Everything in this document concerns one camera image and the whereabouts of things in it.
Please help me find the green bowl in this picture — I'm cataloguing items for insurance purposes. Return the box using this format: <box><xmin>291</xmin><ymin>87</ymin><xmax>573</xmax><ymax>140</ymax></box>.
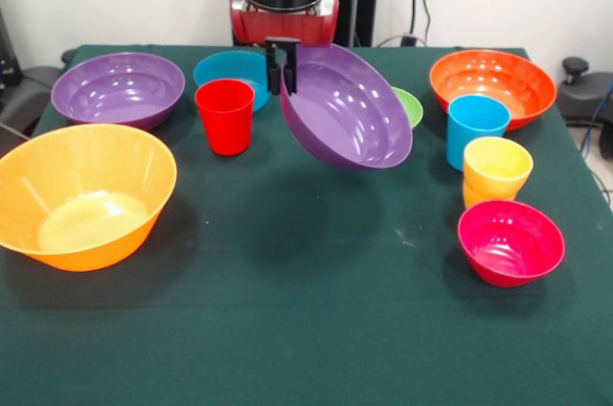
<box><xmin>391</xmin><ymin>86</ymin><xmax>424</xmax><ymax>131</ymax></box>

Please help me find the blue cup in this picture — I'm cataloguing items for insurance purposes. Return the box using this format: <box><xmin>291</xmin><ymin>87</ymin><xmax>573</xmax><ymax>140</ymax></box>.
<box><xmin>446</xmin><ymin>94</ymin><xmax>511</xmax><ymax>172</ymax></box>

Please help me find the red cup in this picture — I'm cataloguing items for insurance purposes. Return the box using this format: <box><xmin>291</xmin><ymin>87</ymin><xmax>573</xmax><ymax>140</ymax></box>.
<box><xmin>193</xmin><ymin>79</ymin><xmax>256</xmax><ymax>157</ymax></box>

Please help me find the orange-red bowl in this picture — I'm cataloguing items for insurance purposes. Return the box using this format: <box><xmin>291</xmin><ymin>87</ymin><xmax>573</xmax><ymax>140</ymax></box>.
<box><xmin>428</xmin><ymin>49</ymin><xmax>557</xmax><ymax>132</ymax></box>

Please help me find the black wheeled base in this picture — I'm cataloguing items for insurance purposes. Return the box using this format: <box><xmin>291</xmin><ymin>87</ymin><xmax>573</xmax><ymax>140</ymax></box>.
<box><xmin>0</xmin><ymin>65</ymin><xmax>66</xmax><ymax>139</ymax></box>
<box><xmin>557</xmin><ymin>56</ymin><xmax>613</xmax><ymax>161</ymax></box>

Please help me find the blue bowl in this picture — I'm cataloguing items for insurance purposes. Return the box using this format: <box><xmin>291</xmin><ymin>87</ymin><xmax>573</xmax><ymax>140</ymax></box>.
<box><xmin>193</xmin><ymin>50</ymin><xmax>277</xmax><ymax>113</ymax></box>

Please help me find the white wall cable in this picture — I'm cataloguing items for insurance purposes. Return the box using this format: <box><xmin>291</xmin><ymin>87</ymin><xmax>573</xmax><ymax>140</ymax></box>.
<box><xmin>375</xmin><ymin>31</ymin><xmax>430</xmax><ymax>48</ymax></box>

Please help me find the dark green tablecloth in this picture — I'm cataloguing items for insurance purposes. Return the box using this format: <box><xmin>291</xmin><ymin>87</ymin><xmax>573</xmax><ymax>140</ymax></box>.
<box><xmin>0</xmin><ymin>44</ymin><xmax>613</xmax><ymax>406</ymax></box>

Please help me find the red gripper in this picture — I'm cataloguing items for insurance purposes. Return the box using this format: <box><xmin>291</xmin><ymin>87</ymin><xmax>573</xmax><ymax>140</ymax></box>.
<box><xmin>229</xmin><ymin>0</ymin><xmax>340</xmax><ymax>94</ymax></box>

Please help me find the purple bowl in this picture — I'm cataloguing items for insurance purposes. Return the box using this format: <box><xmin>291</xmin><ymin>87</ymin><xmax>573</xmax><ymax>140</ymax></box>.
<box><xmin>280</xmin><ymin>43</ymin><xmax>415</xmax><ymax>172</ymax></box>
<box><xmin>51</xmin><ymin>52</ymin><xmax>187</xmax><ymax>132</ymax></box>

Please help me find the yellow cup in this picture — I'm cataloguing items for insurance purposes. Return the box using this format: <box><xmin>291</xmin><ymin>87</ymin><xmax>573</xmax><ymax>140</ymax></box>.
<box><xmin>462</xmin><ymin>179</ymin><xmax>519</xmax><ymax>210</ymax></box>
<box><xmin>463</xmin><ymin>136</ymin><xmax>534</xmax><ymax>201</ymax></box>

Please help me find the large yellow bowl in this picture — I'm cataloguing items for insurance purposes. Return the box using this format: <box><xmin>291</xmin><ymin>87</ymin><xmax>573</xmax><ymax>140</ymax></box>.
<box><xmin>0</xmin><ymin>123</ymin><xmax>178</xmax><ymax>273</ymax></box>

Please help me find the blue cable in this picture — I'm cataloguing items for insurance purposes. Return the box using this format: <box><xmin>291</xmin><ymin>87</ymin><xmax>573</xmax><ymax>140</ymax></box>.
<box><xmin>579</xmin><ymin>82</ymin><xmax>613</xmax><ymax>158</ymax></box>

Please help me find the pink bowl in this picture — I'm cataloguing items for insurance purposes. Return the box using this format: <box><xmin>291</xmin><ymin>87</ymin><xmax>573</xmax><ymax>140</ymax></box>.
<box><xmin>457</xmin><ymin>199</ymin><xmax>566</xmax><ymax>288</ymax></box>

